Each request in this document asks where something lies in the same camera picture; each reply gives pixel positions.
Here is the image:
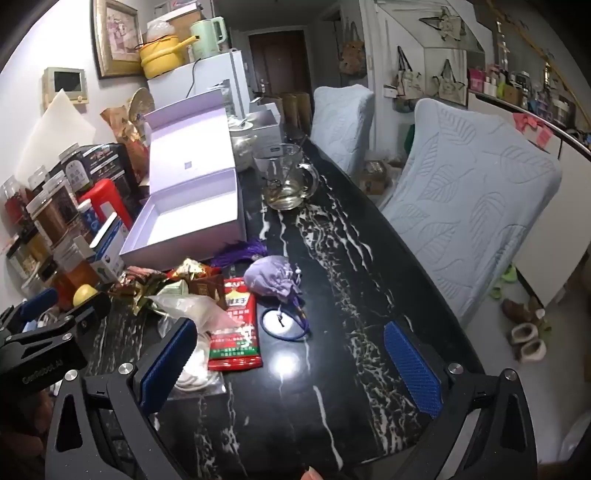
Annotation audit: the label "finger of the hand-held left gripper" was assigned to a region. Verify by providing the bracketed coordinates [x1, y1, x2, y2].
[0, 290, 59, 344]
[7, 294, 112, 349]

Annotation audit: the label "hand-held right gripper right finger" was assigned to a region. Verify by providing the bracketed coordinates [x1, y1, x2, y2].
[383, 320, 539, 480]

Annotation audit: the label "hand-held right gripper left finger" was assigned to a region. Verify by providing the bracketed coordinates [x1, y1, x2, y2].
[45, 318, 200, 480]

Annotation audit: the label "clear bag of white rings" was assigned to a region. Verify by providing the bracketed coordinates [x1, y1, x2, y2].
[168, 332, 227, 398]

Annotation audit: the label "red gold candy packet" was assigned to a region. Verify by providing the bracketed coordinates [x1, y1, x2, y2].
[113, 265, 169, 315]

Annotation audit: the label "pink translucent bag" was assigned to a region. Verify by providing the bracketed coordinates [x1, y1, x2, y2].
[148, 293, 241, 337]

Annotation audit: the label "green white packet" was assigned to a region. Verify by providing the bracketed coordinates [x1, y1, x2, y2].
[152, 279, 190, 298]

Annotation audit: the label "red green snack packet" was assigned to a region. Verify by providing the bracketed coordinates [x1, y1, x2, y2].
[208, 277, 264, 372]

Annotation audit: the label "brown snack packet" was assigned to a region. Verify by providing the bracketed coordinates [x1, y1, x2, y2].
[191, 274, 227, 303]

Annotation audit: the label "purple sachet with tassel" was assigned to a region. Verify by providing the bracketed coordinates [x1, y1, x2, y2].
[210, 237, 312, 343]

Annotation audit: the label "lavender gift box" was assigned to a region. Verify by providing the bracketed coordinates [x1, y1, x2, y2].
[119, 89, 247, 272]

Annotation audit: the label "amber jar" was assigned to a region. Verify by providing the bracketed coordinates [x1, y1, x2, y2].
[55, 258, 100, 296]

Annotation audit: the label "blue white box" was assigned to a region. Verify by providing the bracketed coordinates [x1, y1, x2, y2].
[90, 213, 132, 282]

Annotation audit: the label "clear jar brown contents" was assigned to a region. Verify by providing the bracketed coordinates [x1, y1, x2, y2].
[27, 187, 77, 245]

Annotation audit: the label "white fluffy boot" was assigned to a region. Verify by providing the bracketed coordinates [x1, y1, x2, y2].
[519, 339, 548, 363]
[510, 323, 541, 347]

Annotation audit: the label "red plastic stool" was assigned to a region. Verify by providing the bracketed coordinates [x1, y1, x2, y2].
[78, 179, 134, 232]

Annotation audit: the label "brown shoe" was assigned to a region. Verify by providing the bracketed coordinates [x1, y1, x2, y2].
[501, 298, 546, 326]

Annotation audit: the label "white foam board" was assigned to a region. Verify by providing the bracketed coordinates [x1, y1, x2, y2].
[16, 89, 98, 164]

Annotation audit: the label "red printed gift bag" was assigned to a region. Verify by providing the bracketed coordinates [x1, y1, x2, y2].
[100, 106, 151, 185]

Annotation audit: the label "near grey chair cover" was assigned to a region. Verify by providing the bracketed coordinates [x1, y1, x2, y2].
[383, 98, 563, 324]

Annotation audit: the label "grey chair cover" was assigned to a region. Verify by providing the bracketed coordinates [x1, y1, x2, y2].
[383, 98, 563, 324]
[310, 84, 375, 174]

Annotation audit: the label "small cardboard box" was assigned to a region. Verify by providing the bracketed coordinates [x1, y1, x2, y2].
[359, 161, 393, 195]

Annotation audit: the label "glass pitcher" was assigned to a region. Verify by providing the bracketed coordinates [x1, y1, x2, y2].
[253, 143, 320, 212]

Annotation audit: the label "woven straw fan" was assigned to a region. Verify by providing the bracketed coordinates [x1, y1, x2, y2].
[128, 88, 155, 125]

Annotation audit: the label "white teapot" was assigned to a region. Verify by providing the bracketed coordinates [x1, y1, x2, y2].
[229, 117, 257, 171]

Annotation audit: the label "silver box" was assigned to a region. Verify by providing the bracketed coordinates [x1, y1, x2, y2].
[249, 102, 284, 155]

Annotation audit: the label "far grey chair cover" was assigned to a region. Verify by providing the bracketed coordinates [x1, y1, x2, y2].
[310, 84, 375, 174]

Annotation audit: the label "yellow pot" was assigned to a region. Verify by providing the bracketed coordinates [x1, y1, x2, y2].
[139, 34, 197, 80]

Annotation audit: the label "white mini fridge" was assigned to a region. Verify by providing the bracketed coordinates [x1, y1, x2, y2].
[147, 48, 252, 121]

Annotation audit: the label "framed picture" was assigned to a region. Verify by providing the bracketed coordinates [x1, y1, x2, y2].
[91, 0, 144, 80]

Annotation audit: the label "pink sticky notes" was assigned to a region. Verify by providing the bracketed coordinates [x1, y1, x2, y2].
[513, 112, 554, 148]

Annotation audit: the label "brown cardboard sheets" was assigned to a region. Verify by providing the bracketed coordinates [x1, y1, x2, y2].
[278, 92, 311, 134]

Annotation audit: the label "white tote bag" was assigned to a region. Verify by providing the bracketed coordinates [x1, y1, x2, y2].
[392, 46, 426, 100]

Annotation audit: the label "star print tote bag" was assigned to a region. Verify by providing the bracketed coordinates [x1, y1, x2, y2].
[431, 59, 468, 104]

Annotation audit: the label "white plastic bag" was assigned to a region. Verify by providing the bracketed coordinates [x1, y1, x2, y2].
[147, 18, 178, 44]

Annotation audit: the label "green electric kettle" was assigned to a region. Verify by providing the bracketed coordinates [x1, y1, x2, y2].
[190, 17, 228, 61]

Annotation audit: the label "row of bottles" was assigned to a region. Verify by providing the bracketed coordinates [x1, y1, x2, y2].
[468, 60, 578, 130]

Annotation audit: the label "brown cardboard carton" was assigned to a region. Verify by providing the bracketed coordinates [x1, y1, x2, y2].
[166, 8, 213, 35]

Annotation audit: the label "dark wooden door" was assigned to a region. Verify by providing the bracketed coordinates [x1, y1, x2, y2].
[248, 30, 311, 95]

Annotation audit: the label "brown tote bag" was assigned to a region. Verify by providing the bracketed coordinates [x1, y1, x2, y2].
[339, 18, 368, 77]

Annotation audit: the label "wall intercom panel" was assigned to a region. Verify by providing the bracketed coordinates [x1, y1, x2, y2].
[42, 67, 89, 109]

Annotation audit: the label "black kettle cable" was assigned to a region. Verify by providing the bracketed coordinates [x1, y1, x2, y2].
[185, 58, 199, 100]

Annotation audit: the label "star shaped wall hanging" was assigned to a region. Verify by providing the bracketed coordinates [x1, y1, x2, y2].
[419, 7, 467, 42]

